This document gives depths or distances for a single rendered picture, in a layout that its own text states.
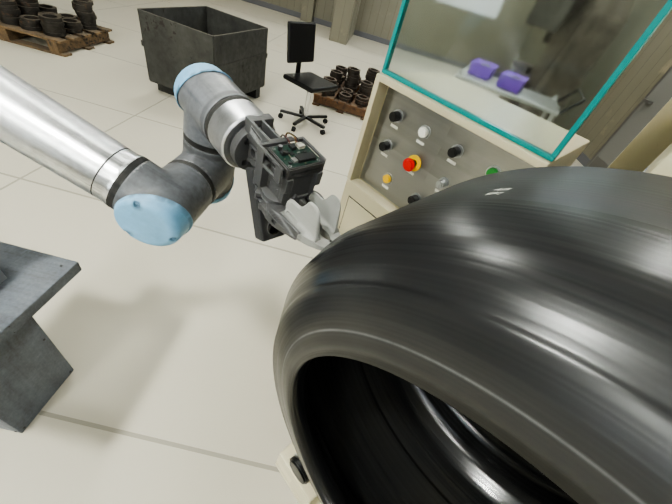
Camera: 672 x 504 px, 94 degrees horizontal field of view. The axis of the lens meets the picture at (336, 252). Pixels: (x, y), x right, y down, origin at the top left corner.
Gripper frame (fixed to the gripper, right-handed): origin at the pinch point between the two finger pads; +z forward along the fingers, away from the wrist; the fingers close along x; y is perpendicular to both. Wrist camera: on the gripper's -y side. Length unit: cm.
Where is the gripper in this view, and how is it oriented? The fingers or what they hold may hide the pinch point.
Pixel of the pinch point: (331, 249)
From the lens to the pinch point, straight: 40.5
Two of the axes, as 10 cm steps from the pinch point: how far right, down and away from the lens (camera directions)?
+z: 6.2, 7.1, -3.5
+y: 3.0, -6.2, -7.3
